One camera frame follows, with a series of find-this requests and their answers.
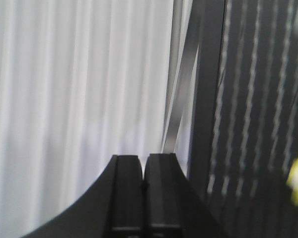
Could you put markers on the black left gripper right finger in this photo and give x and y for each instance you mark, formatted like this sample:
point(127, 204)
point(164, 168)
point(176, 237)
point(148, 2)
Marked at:
point(173, 208)

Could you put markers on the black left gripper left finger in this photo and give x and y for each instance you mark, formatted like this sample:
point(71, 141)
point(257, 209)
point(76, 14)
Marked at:
point(112, 207)

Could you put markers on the black perforated pegboard panel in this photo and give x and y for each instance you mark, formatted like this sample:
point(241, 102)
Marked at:
point(245, 124)

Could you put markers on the grey pleated curtain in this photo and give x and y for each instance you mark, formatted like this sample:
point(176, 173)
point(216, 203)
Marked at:
point(80, 80)

